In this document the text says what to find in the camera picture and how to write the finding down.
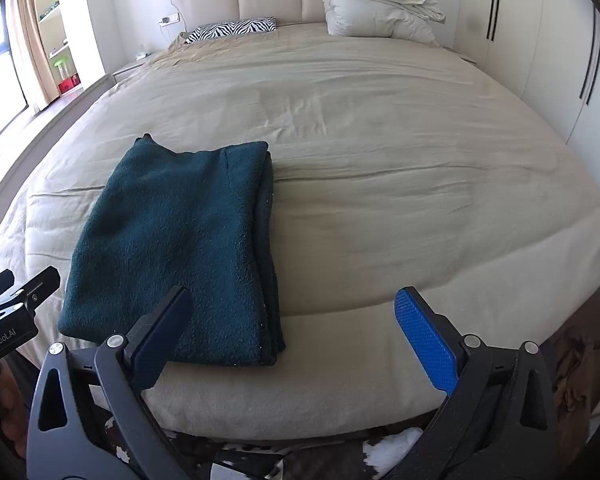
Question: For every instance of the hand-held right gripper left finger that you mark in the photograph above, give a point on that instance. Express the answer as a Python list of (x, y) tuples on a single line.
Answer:
[(162, 340)]

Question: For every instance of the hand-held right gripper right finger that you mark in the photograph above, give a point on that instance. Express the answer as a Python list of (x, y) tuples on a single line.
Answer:
[(425, 340)]

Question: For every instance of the dark green knit sweater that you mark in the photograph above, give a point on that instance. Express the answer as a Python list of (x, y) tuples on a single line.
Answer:
[(170, 240)]

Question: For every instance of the person's left hand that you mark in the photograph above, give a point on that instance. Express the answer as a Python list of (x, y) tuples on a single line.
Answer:
[(2, 395)]

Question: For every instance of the cowhide rug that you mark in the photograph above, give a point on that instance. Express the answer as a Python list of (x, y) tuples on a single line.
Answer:
[(330, 460)]

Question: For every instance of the beige bed sheet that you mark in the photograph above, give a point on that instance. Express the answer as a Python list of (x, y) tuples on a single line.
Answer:
[(380, 160)]

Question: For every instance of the red box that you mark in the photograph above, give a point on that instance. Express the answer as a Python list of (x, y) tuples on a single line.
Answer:
[(69, 84)]

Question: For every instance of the green object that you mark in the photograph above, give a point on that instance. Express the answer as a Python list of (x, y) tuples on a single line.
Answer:
[(60, 62)]

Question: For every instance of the white nightstand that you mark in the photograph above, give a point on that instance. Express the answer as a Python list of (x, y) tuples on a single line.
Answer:
[(130, 67)]

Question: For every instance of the beige curtain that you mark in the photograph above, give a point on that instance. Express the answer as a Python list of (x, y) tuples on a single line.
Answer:
[(27, 40)]

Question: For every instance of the white bookshelf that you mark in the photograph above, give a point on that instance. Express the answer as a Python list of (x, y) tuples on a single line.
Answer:
[(75, 10)]

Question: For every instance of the zebra print pillow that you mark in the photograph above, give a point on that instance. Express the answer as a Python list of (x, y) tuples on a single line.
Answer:
[(230, 29)]

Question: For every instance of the white wardrobe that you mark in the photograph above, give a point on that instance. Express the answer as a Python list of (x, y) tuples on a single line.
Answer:
[(540, 35)]

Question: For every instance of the white folded duvet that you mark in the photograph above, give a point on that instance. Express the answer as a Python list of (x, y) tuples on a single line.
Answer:
[(375, 10)]

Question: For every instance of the wall socket with charger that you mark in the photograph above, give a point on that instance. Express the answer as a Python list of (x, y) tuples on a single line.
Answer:
[(170, 20)]

